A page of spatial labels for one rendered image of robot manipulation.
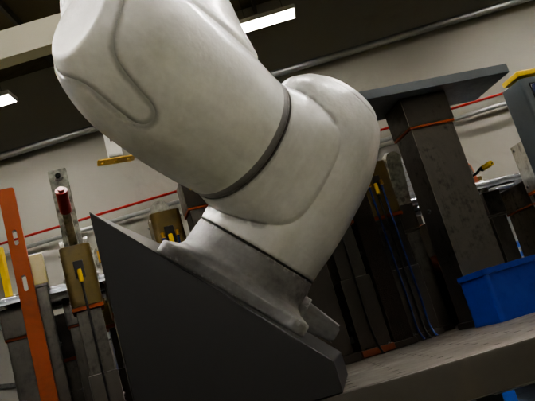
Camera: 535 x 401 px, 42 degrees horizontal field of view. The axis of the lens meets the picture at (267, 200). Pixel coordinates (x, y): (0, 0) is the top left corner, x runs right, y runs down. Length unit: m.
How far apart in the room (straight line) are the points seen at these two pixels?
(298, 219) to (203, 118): 0.17
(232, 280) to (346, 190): 0.16
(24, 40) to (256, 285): 4.68
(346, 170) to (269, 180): 0.10
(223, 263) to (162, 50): 0.24
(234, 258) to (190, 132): 0.16
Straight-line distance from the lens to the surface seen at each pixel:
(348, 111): 0.77
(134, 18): 0.65
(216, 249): 0.75
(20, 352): 1.47
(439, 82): 1.37
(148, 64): 0.64
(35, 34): 5.32
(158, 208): 1.39
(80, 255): 1.34
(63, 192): 1.30
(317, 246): 0.77
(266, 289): 0.75
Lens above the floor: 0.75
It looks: 13 degrees up
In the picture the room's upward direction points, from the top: 17 degrees counter-clockwise
